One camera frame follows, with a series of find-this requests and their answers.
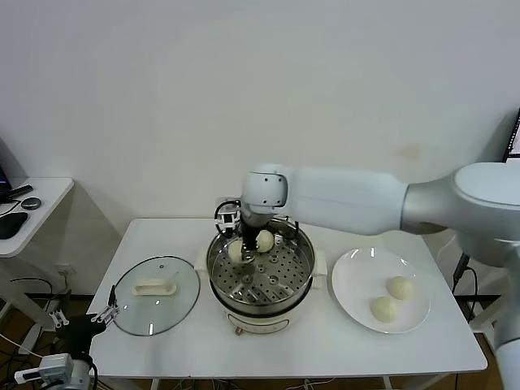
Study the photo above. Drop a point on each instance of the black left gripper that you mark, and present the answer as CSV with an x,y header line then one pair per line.
x,y
79,331

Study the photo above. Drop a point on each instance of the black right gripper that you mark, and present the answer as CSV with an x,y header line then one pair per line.
x,y
250,237

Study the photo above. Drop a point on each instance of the white steamed baozi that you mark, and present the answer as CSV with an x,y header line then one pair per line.
x,y
400,287
266,241
384,310
234,252

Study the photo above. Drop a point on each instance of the glass pot lid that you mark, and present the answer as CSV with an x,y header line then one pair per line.
x,y
154,288

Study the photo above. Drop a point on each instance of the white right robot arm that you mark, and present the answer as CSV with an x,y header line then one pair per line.
x,y
345,199

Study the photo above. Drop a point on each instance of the steel steamer basket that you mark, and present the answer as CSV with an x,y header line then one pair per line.
x,y
280,276

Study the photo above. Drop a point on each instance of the white floor power strip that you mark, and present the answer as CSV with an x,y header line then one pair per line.
x,y
64,269

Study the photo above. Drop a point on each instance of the cream electric cooker base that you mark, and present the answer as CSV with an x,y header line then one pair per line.
x,y
260,321

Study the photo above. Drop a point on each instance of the white table leg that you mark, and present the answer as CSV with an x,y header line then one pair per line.
x,y
388,384
155,384

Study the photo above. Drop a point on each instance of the white round plate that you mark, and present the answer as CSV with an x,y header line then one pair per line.
x,y
357,284

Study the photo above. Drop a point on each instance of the white side table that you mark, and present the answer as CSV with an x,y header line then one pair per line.
x,y
44,211

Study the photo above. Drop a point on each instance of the grey round disc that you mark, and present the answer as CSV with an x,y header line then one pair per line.
x,y
31,203

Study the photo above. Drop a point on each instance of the black open laptop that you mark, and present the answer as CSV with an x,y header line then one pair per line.
x,y
514,138
4,178

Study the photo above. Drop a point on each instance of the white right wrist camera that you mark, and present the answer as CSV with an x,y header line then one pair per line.
x,y
227,219

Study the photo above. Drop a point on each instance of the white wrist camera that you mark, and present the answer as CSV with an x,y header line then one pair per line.
x,y
50,365
227,219

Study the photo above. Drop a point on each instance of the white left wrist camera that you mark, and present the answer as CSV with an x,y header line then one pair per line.
x,y
50,365

